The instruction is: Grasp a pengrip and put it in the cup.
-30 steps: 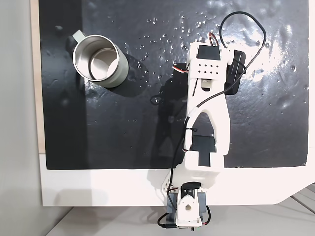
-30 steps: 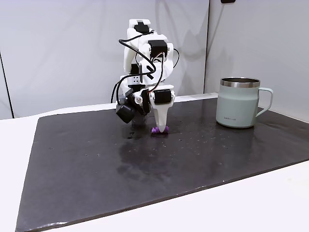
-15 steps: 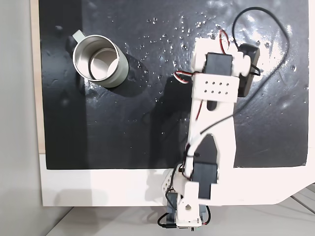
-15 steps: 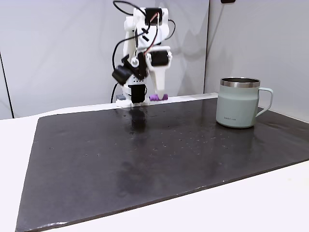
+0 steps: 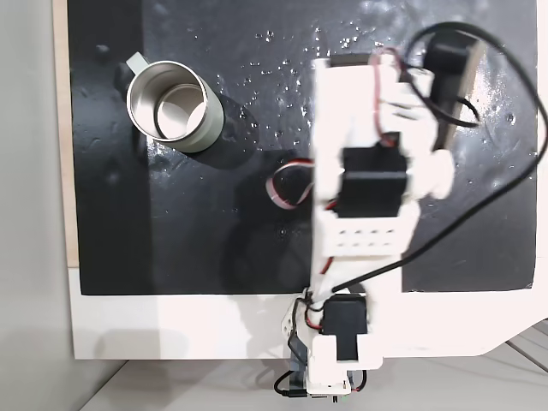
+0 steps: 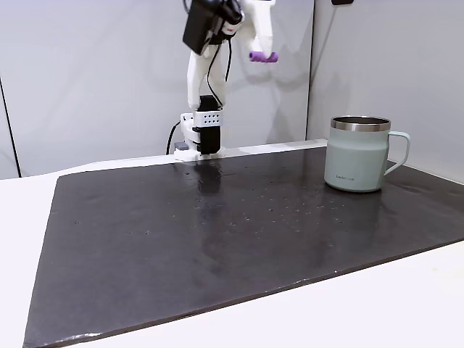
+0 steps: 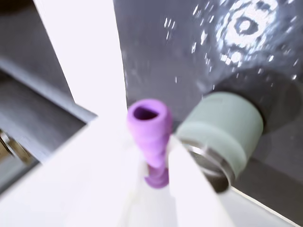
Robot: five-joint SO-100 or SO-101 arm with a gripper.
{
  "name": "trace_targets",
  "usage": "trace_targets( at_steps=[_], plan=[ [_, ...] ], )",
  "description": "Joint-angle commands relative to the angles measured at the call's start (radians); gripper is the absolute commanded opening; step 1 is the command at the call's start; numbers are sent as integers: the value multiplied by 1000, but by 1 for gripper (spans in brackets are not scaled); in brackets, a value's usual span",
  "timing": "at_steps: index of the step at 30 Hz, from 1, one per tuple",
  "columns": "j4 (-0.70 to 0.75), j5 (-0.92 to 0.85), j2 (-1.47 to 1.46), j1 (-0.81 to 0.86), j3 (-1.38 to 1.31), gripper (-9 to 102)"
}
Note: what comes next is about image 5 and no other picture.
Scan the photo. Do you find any black camera with mount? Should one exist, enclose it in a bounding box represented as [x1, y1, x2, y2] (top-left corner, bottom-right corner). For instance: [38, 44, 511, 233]
[421, 32, 487, 154]

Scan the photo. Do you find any grey-green metal mug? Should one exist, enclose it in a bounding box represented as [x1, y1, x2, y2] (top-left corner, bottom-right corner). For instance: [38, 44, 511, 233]
[125, 51, 225, 154]

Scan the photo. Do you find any white board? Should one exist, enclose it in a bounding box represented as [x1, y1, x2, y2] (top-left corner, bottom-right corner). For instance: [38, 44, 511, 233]
[68, 267, 548, 361]

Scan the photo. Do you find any beige wooden board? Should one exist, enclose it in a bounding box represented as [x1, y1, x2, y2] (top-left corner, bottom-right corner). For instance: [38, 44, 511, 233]
[51, 0, 80, 270]

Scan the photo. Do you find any white and red servo cable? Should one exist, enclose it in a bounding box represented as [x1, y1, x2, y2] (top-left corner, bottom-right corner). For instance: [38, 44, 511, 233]
[265, 158, 319, 211]

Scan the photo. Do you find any black table clamp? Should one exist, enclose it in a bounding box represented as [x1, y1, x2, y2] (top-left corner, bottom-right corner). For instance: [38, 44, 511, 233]
[287, 331, 312, 397]

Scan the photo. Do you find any black mat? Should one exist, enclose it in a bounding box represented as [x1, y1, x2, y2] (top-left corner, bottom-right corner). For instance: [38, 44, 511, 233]
[67, 0, 539, 296]

